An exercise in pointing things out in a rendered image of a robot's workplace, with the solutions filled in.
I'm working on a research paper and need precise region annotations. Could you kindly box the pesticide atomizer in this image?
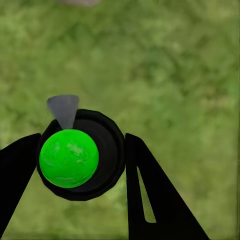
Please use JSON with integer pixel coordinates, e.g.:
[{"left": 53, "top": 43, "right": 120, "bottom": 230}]
[{"left": 35, "top": 94, "right": 126, "bottom": 201}]

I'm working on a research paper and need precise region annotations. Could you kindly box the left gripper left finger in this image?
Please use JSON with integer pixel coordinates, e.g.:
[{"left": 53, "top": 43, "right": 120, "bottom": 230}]
[{"left": 0, "top": 133, "right": 42, "bottom": 239}]

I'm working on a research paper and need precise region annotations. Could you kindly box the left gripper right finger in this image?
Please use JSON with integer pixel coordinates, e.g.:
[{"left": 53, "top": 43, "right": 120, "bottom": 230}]
[{"left": 125, "top": 132, "right": 210, "bottom": 240}]

